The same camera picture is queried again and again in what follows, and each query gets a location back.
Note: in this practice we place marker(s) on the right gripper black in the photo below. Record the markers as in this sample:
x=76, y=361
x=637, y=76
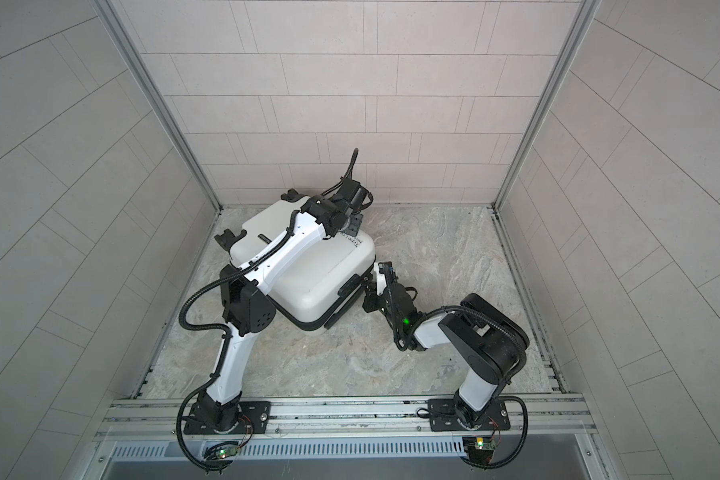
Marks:
x=371, y=297

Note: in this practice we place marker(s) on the black and white suitcase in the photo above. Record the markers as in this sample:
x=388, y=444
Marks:
x=322, y=283

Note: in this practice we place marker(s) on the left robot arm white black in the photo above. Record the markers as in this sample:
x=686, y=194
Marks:
x=249, y=310

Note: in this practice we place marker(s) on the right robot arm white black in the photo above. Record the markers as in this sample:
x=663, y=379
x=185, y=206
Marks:
x=493, y=346

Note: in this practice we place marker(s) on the right green circuit board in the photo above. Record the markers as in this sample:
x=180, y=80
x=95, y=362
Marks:
x=479, y=450

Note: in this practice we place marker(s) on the green circuit board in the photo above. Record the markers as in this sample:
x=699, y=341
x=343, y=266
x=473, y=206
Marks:
x=221, y=452
x=479, y=450

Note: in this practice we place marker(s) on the left green circuit board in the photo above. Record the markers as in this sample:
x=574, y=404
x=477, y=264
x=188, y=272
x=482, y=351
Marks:
x=221, y=452

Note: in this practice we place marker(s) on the left aluminium corner profile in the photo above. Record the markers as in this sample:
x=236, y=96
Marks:
x=117, y=32

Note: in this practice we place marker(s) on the aluminium corner profile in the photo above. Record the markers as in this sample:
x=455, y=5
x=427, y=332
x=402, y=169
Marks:
x=584, y=17
x=117, y=32

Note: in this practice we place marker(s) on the right aluminium corner profile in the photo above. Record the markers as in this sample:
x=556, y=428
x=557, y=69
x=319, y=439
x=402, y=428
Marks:
x=584, y=17

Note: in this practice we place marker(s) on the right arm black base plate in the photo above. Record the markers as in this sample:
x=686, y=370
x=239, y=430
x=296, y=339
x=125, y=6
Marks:
x=450, y=415

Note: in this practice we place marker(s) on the aluminium mounting rail frame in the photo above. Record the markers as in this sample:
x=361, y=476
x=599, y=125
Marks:
x=329, y=428

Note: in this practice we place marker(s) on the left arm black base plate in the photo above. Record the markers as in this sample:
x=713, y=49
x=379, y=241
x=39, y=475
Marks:
x=250, y=417

